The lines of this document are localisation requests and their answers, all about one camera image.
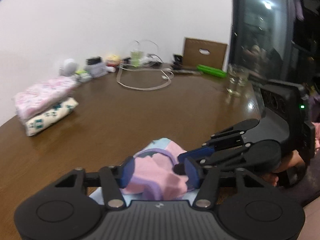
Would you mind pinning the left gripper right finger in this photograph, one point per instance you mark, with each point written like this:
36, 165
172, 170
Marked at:
194, 172

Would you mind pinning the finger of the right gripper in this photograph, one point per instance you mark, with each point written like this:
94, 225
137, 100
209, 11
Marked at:
198, 153
179, 169

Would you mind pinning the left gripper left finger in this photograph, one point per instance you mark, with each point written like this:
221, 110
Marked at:
125, 172

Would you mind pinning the pink blue purple garment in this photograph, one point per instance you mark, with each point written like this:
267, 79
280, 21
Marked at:
154, 178

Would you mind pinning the person's right hand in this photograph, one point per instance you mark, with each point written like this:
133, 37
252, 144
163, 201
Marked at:
289, 161

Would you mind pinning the clear drinking glass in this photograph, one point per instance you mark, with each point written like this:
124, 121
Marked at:
237, 79

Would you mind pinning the green rectangular box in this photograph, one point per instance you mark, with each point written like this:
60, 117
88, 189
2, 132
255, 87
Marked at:
211, 71

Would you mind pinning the small green white box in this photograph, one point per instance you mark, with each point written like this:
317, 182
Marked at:
83, 76

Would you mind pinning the lavender tin box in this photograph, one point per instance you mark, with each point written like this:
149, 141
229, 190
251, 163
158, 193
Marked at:
96, 70

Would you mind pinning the folded cream green-flower cloth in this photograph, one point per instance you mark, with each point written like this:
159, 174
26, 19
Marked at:
50, 116

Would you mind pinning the green liquid bottle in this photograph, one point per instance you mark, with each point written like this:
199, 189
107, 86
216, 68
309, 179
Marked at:
136, 55

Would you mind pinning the black small charger box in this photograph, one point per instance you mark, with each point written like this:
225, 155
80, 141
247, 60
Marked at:
93, 60

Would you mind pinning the white round robot toy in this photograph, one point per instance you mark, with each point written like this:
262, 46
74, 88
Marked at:
68, 67

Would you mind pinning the folded pink floral cloth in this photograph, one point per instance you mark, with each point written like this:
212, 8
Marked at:
40, 96

